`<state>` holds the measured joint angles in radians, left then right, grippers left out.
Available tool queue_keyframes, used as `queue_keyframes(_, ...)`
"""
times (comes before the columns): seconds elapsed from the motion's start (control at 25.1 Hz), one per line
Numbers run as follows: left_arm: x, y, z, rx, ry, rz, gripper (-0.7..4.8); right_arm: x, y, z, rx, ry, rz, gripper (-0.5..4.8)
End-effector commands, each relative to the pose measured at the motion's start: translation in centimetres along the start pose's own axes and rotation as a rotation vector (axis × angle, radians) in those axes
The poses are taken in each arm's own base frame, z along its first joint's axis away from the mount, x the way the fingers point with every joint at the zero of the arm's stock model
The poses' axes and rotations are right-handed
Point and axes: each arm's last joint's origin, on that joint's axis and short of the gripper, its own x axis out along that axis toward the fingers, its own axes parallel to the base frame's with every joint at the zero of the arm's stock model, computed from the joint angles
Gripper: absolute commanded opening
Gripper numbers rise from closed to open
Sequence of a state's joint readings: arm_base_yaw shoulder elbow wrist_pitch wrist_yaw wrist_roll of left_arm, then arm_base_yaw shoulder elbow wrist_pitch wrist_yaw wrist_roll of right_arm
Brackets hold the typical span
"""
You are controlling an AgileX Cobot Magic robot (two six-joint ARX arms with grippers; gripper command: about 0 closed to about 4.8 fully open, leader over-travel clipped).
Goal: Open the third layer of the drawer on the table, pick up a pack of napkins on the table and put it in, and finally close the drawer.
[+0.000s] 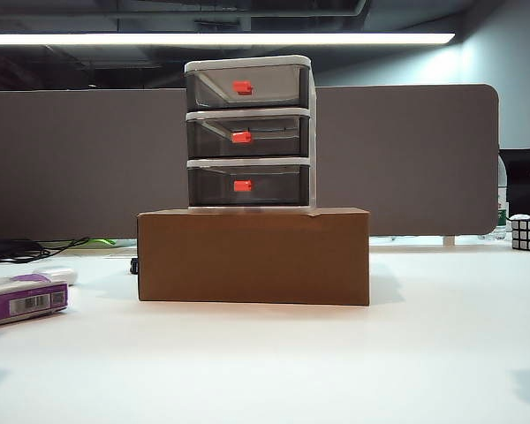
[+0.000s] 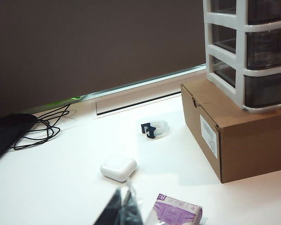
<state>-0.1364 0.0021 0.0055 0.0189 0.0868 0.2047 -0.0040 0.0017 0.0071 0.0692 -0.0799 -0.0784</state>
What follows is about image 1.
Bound white plastic drawer cabinet frame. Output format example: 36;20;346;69
184;54;318;209

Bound purple white napkin pack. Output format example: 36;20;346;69
0;272;70;329

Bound brown cardboard box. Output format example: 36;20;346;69
136;206;372;307

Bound grey fabric desk partition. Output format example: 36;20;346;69
0;83;500;239

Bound long ceiling light strip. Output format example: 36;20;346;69
0;32;456;47

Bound clear bottle with green label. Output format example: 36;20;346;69
496;152;511;242

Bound black monitor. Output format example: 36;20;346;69
498;148;530;217

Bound smoky drawer with divider rail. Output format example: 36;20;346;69
185;115;311;160

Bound smoky drawer with upturned handle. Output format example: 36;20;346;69
185;65;311;111

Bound thin black desk cables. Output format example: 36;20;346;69
8;237;92;261

